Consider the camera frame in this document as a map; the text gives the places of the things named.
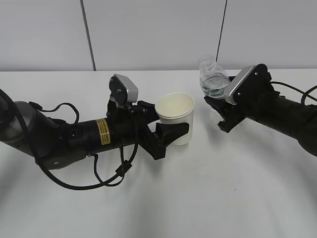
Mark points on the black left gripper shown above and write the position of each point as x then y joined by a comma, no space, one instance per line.
128,125

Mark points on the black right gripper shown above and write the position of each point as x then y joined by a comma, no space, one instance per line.
232,115

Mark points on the clear water bottle green label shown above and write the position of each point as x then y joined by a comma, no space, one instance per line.
213,78

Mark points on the white paper cup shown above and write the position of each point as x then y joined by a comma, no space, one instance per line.
174,108

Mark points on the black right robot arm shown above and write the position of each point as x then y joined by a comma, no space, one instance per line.
293,119

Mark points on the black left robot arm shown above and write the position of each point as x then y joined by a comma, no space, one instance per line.
60,144

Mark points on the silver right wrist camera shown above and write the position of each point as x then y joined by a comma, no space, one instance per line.
243,87

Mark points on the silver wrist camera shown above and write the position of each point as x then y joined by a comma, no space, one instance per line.
123,89
243,87

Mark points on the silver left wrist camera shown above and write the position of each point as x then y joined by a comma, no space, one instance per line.
123,89

